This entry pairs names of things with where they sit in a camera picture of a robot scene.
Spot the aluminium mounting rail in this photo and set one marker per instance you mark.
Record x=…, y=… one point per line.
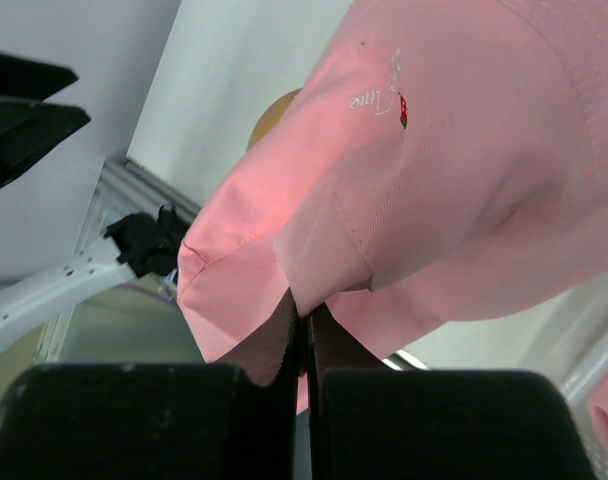
x=134, y=322

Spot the pink bucket hat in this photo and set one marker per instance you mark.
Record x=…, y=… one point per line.
x=445, y=160

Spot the wooden hat stand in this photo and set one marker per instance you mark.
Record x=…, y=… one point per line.
x=270, y=118

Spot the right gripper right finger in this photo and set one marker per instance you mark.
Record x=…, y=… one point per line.
x=368, y=421

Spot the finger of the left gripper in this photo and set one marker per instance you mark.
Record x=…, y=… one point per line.
x=29, y=131
x=32, y=82

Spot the white plastic basket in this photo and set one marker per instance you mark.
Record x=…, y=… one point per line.
x=568, y=347

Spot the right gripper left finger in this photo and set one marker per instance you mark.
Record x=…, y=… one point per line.
x=231, y=419

